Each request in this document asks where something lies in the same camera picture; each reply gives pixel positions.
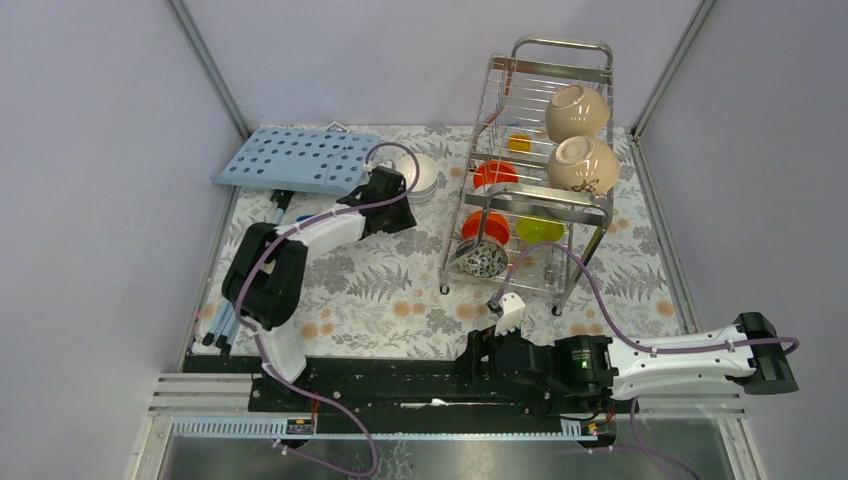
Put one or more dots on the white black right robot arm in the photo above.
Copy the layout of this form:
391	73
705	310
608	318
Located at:
749	352

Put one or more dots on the orange bowl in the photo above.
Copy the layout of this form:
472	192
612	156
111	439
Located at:
495	226
494	172

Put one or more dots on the lime green bowl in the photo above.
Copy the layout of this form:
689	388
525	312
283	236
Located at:
534	230

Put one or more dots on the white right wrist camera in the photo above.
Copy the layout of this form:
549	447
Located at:
509	309

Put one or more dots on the beige bowl with flower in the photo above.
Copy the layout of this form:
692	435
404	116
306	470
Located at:
583	164

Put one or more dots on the floral table mat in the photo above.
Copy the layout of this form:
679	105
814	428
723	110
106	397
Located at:
380	297

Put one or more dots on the orange bowl lower rear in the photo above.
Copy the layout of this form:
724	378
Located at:
494	172

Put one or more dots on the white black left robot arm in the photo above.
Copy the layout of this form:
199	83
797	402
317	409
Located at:
266	277

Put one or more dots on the leopard pattern bowl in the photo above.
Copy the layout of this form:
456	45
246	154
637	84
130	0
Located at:
487	260

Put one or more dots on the white bowl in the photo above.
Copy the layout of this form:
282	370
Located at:
420	173
424	193

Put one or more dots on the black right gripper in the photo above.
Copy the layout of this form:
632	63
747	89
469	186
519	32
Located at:
480	343

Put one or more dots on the orange bowl lower front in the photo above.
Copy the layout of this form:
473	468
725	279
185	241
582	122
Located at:
495	226

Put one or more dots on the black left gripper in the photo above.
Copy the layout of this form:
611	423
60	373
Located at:
406	220

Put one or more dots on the white slotted cable duct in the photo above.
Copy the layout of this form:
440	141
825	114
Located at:
284	428

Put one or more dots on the small yellow cup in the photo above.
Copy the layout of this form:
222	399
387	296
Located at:
519	143

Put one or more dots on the stainless steel dish rack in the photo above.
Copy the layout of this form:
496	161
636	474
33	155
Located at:
512	100

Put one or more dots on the white bowl front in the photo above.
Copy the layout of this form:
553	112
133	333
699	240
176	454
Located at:
424	193

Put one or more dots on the blue perforated tray stand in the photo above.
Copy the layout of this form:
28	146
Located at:
280	160

